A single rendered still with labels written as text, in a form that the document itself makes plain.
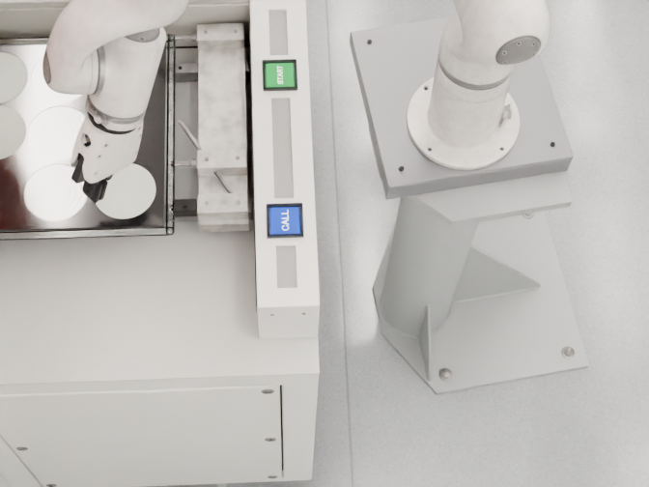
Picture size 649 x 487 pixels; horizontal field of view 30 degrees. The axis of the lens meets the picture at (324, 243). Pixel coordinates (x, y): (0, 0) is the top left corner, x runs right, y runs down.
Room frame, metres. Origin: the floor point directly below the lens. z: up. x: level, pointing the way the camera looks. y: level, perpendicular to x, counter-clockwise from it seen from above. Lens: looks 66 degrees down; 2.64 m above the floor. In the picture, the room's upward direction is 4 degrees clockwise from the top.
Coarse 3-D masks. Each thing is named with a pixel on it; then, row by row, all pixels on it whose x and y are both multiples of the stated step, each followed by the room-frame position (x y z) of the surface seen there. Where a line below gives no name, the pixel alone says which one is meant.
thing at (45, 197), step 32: (32, 64) 1.08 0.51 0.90; (160, 64) 1.09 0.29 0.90; (32, 96) 1.01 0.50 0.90; (64, 96) 1.02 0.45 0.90; (160, 96) 1.03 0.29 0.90; (32, 128) 0.95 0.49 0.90; (64, 128) 0.96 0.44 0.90; (160, 128) 0.97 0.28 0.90; (0, 160) 0.89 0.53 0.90; (32, 160) 0.89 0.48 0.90; (64, 160) 0.90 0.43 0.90; (160, 160) 0.91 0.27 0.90; (0, 192) 0.83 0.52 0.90; (32, 192) 0.84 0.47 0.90; (64, 192) 0.84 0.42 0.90; (160, 192) 0.85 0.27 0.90; (0, 224) 0.78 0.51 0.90; (32, 224) 0.78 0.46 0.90; (64, 224) 0.78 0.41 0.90; (96, 224) 0.79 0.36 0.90; (128, 224) 0.79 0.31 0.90; (160, 224) 0.80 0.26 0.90
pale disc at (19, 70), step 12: (0, 60) 1.08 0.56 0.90; (12, 60) 1.08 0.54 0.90; (0, 72) 1.05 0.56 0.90; (12, 72) 1.06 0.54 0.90; (24, 72) 1.06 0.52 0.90; (0, 84) 1.03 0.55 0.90; (12, 84) 1.03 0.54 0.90; (24, 84) 1.04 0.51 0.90; (0, 96) 1.01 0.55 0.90; (12, 96) 1.01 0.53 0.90
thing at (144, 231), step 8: (0, 232) 0.76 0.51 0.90; (8, 232) 0.76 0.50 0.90; (16, 232) 0.77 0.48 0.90; (24, 232) 0.77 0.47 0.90; (32, 232) 0.77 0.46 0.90; (40, 232) 0.77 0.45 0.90; (48, 232) 0.77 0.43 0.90; (56, 232) 0.77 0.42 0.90; (64, 232) 0.77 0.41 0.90; (72, 232) 0.77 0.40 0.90; (80, 232) 0.77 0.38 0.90; (88, 232) 0.77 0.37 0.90; (96, 232) 0.77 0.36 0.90; (104, 232) 0.77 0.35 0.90; (112, 232) 0.78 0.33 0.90; (120, 232) 0.78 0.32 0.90; (128, 232) 0.78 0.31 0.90; (136, 232) 0.78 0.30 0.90; (144, 232) 0.78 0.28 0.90; (152, 232) 0.78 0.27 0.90; (160, 232) 0.78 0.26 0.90; (168, 232) 0.78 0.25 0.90; (0, 240) 0.75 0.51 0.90; (8, 240) 0.75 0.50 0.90; (16, 240) 0.76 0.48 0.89
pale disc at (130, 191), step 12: (132, 168) 0.89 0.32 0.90; (144, 168) 0.89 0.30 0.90; (120, 180) 0.87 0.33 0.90; (132, 180) 0.87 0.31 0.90; (144, 180) 0.87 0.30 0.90; (108, 192) 0.85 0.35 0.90; (120, 192) 0.85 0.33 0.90; (132, 192) 0.85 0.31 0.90; (144, 192) 0.85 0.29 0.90; (96, 204) 0.82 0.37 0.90; (108, 204) 0.82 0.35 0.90; (120, 204) 0.83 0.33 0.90; (132, 204) 0.83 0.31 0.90; (144, 204) 0.83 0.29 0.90; (120, 216) 0.80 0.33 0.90; (132, 216) 0.81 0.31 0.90
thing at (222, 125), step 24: (240, 48) 1.14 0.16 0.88; (216, 72) 1.09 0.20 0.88; (240, 72) 1.10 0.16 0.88; (216, 96) 1.05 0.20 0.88; (240, 96) 1.05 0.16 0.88; (216, 120) 1.00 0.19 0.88; (240, 120) 1.00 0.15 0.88; (216, 144) 0.96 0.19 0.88; (240, 144) 0.96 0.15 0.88; (216, 192) 0.87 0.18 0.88; (240, 192) 0.87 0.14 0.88
